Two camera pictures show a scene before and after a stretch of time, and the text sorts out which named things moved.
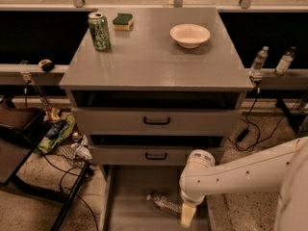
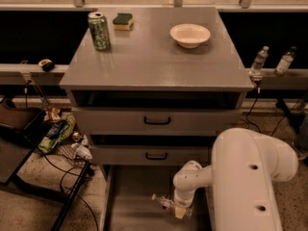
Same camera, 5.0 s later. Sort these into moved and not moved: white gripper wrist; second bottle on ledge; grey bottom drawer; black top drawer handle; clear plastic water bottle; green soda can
Moved: clear plastic water bottle; white gripper wrist
Not moved: second bottle on ledge; black top drawer handle; green soda can; grey bottom drawer
